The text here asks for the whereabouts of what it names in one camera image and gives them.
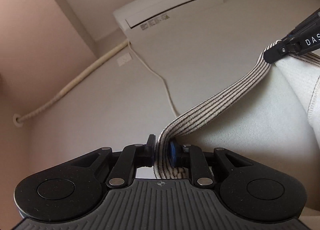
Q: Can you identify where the beige wrapped AC pipe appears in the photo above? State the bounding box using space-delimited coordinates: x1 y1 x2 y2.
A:
12 39 129 128

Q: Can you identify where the white wall air conditioner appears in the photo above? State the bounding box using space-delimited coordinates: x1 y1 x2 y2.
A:
113 0 223 43

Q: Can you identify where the white wall socket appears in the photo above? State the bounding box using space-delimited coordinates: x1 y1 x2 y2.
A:
117 53 132 66

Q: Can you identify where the white power cable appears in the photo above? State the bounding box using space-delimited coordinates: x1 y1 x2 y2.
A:
127 41 181 118

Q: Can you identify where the beige black striped sweater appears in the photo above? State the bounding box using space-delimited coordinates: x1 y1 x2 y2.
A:
154 53 319 209

